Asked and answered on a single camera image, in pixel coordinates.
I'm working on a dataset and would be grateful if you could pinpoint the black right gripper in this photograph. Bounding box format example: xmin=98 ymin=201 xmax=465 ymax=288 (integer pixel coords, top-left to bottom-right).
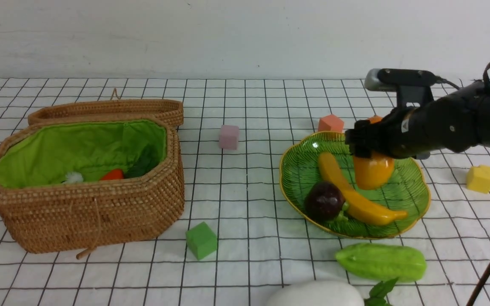
xmin=345 ymin=98 xmax=478 ymax=159

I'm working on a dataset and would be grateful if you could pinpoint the orange yellow toy mango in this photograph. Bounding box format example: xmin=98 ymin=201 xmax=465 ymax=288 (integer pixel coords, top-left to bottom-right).
xmin=349 ymin=133 xmax=395 ymax=190

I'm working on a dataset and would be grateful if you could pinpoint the yellow toy banana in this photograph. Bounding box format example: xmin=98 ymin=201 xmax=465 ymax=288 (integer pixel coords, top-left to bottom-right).
xmin=318 ymin=152 xmax=408 ymax=226

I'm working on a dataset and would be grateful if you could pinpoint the purple toy mangosteen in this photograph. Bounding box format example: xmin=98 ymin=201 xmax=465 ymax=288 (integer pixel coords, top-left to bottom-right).
xmin=304 ymin=181 xmax=348 ymax=222

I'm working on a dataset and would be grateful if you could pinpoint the white toy radish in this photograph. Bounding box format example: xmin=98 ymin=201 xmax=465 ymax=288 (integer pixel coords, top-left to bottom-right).
xmin=265 ymin=278 xmax=399 ymax=306

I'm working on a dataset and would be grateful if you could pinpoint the orange toy carrot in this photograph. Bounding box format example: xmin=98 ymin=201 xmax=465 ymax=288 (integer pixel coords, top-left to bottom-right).
xmin=100 ymin=144 xmax=160 ymax=181

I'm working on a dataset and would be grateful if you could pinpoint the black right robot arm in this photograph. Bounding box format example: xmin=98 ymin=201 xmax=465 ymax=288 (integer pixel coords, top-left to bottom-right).
xmin=345 ymin=81 xmax=490 ymax=159

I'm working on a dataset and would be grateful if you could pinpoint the orange foam cube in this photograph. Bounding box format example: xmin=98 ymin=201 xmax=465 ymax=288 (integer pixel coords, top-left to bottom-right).
xmin=317 ymin=114 xmax=345 ymax=133

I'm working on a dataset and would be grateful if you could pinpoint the green glass leaf plate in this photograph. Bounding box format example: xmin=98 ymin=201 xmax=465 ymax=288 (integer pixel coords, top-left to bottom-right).
xmin=279 ymin=131 xmax=431 ymax=239

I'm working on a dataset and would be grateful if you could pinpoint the yellow foam cube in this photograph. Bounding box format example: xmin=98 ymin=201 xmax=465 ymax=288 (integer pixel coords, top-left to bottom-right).
xmin=465 ymin=165 xmax=490 ymax=194

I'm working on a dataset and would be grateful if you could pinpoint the pink foam cube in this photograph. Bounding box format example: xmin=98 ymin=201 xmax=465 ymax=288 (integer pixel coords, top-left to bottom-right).
xmin=218 ymin=125 xmax=240 ymax=150

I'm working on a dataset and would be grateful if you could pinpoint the white grid tablecloth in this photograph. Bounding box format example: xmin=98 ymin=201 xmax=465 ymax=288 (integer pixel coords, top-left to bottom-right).
xmin=0 ymin=76 xmax=490 ymax=306

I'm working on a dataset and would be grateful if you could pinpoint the green foam cube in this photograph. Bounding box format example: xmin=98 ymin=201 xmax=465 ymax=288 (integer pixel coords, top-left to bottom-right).
xmin=185 ymin=221 xmax=218 ymax=260

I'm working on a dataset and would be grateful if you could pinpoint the woven rattan basket lid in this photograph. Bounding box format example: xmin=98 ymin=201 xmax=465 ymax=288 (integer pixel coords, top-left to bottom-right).
xmin=27 ymin=89 xmax=184 ymax=128

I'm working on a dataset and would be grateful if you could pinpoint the white toy cauliflower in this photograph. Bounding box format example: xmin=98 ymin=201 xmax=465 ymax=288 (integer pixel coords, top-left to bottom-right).
xmin=62 ymin=172 xmax=84 ymax=184

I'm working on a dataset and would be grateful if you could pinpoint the woven rattan basket green lining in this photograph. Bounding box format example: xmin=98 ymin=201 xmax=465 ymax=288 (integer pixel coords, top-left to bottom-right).
xmin=0 ymin=116 xmax=185 ymax=260

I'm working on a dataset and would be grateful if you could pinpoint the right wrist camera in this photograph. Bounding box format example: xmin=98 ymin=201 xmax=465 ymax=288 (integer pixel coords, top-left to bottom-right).
xmin=364 ymin=68 xmax=437 ymax=108

